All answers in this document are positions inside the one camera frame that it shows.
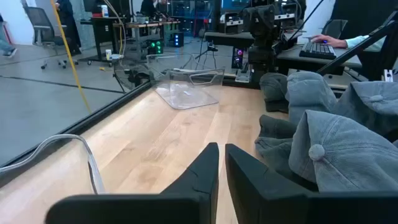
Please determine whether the dark office chair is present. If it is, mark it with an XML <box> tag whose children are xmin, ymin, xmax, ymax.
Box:
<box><xmin>321</xmin><ymin>19</ymin><xmax>349</xmax><ymax>40</ymax></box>

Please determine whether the yellow hanging cable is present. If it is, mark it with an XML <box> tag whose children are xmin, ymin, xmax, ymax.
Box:
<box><xmin>50</xmin><ymin>0</ymin><xmax>93</xmax><ymax>114</ymax></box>

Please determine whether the computer tower with green lights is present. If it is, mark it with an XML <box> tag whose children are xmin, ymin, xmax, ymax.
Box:
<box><xmin>146</xmin><ymin>39</ymin><xmax>164</xmax><ymax>55</ymax></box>

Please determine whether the black desk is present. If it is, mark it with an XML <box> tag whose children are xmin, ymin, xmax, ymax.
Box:
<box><xmin>80</xmin><ymin>17</ymin><xmax>127</xmax><ymax>65</ymax></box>

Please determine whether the grey mesh office chair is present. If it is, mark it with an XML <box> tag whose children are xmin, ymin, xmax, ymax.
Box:
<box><xmin>23</xmin><ymin>6</ymin><xmax>78</xmax><ymax>70</ymax></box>

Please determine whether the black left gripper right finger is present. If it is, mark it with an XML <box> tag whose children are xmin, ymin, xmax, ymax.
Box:
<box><xmin>225</xmin><ymin>142</ymin><xmax>398</xmax><ymax>224</ymax></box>

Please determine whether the person's forearm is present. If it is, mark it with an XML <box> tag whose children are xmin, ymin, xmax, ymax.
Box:
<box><xmin>345</xmin><ymin>34</ymin><xmax>386</xmax><ymax>52</ymax></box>

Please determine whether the wooden-top desk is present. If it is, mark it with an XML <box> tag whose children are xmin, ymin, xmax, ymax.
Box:
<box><xmin>113</xmin><ymin>20</ymin><xmax>181</xmax><ymax>60</ymax></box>

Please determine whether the dark table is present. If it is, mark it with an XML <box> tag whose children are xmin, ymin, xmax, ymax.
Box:
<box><xmin>204</xmin><ymin>30</ymin><xmax>256</xmax><ymax>48</ymax></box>

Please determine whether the beige hanging cable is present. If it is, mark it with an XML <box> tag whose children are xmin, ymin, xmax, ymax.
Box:
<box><xmin>103</xmin><ymin>0</ymin><xmax>127</xmax><ymax>58</ymax></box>

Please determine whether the computer tower with blue lights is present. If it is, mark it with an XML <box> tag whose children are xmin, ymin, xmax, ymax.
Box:
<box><xmin>172</xmin><ymin>32</ymin><xmax>185</xmax><ymax>48</ymax></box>

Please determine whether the black computer keyboard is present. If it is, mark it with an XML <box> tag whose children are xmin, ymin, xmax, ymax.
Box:
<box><xmin>298</xmin><ymin>41</ymin><xmax>338</xmax><ymax>60</ymax></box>

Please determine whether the person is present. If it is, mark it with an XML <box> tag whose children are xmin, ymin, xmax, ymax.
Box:
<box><xmin>55</xmin><ymin>0</ymin><xmax>83</xmax><ymax>57</ymax></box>
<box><xmin>139</xmin><ymin>0</ymin><xmax>170</xmax><ymax>19</ymax></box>
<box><xmin>0</xmin><ymin>14</ymin><xmax>18</xmax><ymax>58</ymax></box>

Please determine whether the person's hand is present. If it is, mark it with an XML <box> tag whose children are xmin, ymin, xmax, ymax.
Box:
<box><xmin>310</xmin><ymin>34</ymin><xmax>348</xmax><ymax>49</ymax></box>

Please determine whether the grey desk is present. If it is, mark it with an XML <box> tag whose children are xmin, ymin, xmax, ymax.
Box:
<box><xmin>275</xmin><ymin>43</ymin><xmax>364</xmax><ymax>69</ymax></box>

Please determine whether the black tripod stand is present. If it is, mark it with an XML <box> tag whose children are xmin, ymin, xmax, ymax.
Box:
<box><xmin>194</xmin><ymin>39</ymin><xmax>220</xmax><ymax>70</ymax></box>

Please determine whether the clear plastic bin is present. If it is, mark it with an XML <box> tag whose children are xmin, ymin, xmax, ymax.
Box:
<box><xmin>146</xmin><ymin>52</ymin><xmax>225</xmax><ymax>110</ymax></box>
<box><xmin>0</xmin><ymin>133</ymin><xmax>106</xmax><ymax>195</ymax></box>

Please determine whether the grey washed cotton cap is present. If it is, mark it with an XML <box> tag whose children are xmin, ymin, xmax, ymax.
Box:
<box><xmin>259</xmin><ymin>72</ymin><xmax>290</xmax><ymax>113</ymax></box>
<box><xmin>285</xmin><ymin>70</ymin><xmax>339</xmax><ymax>126</ymax></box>
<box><xmin>331</xmin><ymin>80</ymin><xmax>398</xmax><ymax>142</ymax></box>
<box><xmin>288</xmin><ymin>110</ymin><xmax>398</xmax><ymax>193</ymax></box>
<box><xmin>254</xmin><ymin>114</ymin><xmax>318</xmax><ymax>191</ymax></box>

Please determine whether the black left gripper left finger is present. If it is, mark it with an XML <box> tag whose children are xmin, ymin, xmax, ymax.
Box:
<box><xmin>45</xmin><ymin>142</ymin><xmax>220</xmax><ymax>224</ymax></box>

